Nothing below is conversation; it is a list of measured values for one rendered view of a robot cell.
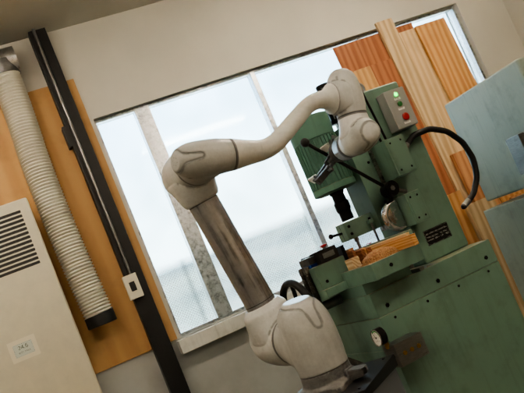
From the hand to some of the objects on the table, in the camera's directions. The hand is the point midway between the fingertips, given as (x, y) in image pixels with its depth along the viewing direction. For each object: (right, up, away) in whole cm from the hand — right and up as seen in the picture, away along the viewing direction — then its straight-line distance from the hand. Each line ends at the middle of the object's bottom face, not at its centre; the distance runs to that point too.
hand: (318, 164), depth 275 cm
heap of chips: (+21, -34, -14) cm, 42 cm away
